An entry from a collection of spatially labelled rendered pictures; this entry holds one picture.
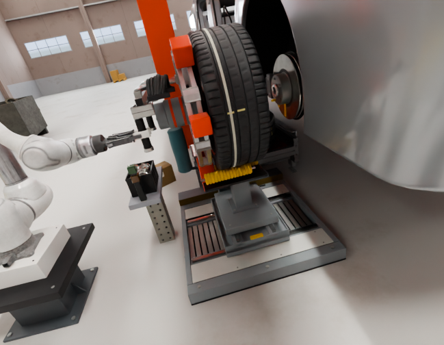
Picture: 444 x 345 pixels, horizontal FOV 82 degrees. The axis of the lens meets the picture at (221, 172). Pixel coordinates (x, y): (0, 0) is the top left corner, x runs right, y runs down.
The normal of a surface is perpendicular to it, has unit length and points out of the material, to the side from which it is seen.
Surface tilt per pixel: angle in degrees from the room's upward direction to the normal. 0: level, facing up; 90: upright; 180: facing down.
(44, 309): 90
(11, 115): 90
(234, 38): 36
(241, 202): 90
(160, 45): 90
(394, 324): 0
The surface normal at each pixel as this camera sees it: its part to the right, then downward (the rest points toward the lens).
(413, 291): -0.18, -0.87
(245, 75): 0.10, 0.01
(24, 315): 0.15, 0.43
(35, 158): 0.27, 0.24
